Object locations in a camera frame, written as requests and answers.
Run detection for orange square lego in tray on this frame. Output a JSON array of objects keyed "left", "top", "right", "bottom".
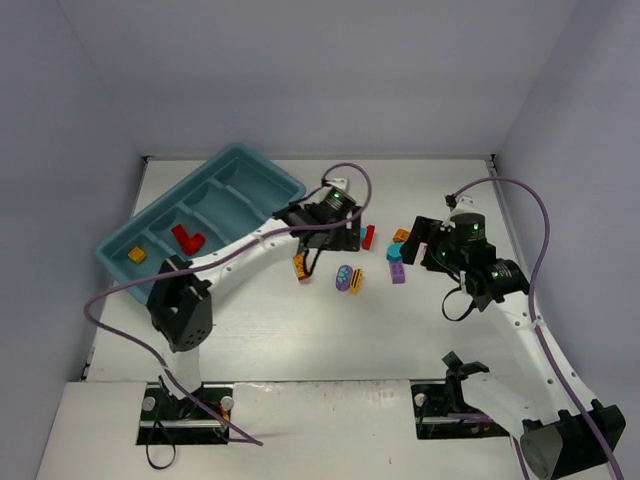
[{"left": 128, "top": 246, "right": 147, "bottom": 264}]

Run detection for purple rectangular lego brick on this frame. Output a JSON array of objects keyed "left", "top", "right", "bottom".
[{"left": 389, "top": 261, "right": 406, "bottom": 285}]

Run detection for teal divided plastic tray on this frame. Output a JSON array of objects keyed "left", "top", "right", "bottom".
[{"left": 96, "top": 143, "right": 306, "bottom": 283}]

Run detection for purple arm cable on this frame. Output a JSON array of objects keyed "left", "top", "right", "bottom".
[
  {"left": 82, "top": 162, "right": 374, "bottom": 447},
  {"left": 444, "top": 176, "right": 626, "bottom": 480}
]

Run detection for red L-shaped lego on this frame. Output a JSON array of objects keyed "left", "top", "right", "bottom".
[{"left": 181, "top": 233, "right": 206, "bottom": 256}]

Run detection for teal rounded lego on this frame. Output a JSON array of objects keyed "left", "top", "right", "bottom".
[{"left": 386, "top": 242, "right": 404, "bottom": 263}]

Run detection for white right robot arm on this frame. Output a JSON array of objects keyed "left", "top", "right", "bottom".
[{"left": 400, "top": 206, "right": 626, "bottom": 479}]

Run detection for red boat-shaped lego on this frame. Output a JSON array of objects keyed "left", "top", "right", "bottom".
[{"left": 171, "top": 224, "right": 190, "bottom": 245}]

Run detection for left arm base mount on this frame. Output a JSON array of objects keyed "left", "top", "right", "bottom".
[{"left": 136, "top": 383, "right": 230, "bottom": 446}]

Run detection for red long lego brick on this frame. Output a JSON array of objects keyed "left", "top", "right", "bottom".
[{"left": 360, "top": 225, "right": 375, "bottom": 250}]

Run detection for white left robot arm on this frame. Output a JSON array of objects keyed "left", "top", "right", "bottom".
[{"left": 146, "top": 185, "right": 362, "bottom": 400}]

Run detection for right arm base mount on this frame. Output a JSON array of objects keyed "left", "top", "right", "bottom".
[{"left": 410, "top": 351, "right": 509, "bottom": 440}]

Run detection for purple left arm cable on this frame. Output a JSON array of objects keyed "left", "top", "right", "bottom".
[{"left": 82, "top": 162, "right": 374, "bottom": 447}]

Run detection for purple oval paw lego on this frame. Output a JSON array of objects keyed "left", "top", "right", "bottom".
[{"left": 335, "top": 265, "right": 353, "bottom": 292}]

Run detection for yellow black striped lego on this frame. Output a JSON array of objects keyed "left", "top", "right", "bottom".
[{"left": 349, "top": 268, "right": 363, "bottom": 294}]

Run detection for small orange lego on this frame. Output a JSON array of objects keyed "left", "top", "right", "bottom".
[{"left": 393, "top": 228, "right": 410, "bottom": 243}]

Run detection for orange yellow lego brick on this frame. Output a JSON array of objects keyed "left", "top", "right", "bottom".
[{"left": 292, "top": 253, "right": 311, "bottom": 282}]

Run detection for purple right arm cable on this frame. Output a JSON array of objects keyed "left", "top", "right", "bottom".
[{"left": 444, "top": 176, "right": 626, "bottom": 480}]

